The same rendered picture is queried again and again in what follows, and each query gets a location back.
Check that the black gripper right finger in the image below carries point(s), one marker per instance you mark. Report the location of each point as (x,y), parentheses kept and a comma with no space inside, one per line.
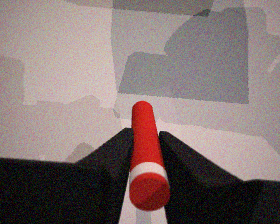
(202,192)

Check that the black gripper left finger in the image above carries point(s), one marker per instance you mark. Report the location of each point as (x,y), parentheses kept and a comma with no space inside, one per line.
(89,191)

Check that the red peg with white band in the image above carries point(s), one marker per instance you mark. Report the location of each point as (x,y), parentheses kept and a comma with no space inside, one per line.
(148,182)

